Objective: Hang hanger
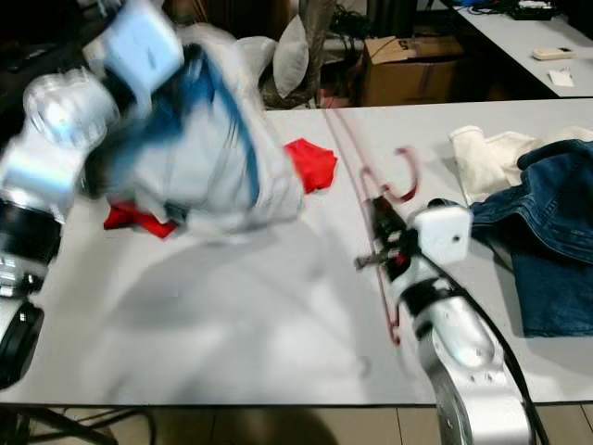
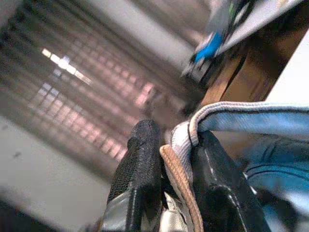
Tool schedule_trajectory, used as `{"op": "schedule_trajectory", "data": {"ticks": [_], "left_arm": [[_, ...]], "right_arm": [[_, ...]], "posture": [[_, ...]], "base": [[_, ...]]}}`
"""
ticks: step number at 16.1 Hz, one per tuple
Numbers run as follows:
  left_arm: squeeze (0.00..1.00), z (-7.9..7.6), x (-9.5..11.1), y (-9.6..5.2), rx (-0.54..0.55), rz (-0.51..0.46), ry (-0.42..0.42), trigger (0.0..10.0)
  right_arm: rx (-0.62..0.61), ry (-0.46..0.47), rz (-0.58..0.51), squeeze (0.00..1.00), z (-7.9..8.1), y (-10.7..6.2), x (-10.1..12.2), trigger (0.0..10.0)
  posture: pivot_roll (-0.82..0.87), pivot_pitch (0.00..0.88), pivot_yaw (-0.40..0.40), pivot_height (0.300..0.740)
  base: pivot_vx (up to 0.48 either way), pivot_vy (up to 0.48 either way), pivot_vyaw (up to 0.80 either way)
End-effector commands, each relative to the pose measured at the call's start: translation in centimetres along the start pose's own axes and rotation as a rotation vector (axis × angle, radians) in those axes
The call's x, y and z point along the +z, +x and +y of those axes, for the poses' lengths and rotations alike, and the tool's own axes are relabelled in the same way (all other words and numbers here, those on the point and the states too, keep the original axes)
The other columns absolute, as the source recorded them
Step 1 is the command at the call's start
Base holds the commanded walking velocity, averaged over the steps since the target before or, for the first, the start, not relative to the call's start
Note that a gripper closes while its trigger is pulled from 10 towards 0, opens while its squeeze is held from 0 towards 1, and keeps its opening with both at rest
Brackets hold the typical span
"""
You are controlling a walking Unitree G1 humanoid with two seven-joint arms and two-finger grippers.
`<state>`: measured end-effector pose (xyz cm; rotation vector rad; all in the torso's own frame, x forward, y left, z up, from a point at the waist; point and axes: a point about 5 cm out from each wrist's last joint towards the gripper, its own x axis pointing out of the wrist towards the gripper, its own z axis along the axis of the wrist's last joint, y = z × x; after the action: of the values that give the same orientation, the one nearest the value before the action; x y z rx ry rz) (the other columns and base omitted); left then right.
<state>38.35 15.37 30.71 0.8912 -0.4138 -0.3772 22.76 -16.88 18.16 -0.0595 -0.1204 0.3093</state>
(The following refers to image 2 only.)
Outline pale washed denim jeans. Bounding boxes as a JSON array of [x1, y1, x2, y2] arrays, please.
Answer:
[[159, 101, 309, 232]]

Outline dark grid floor mat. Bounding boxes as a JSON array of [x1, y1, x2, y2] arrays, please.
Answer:
[[0, 7, 201, 170]]

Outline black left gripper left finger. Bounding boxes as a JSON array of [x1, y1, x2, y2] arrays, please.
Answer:
[[103, 119, 164, 232]]

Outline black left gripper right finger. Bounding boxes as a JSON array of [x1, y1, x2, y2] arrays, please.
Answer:
[[192, 131, 268, 232]]

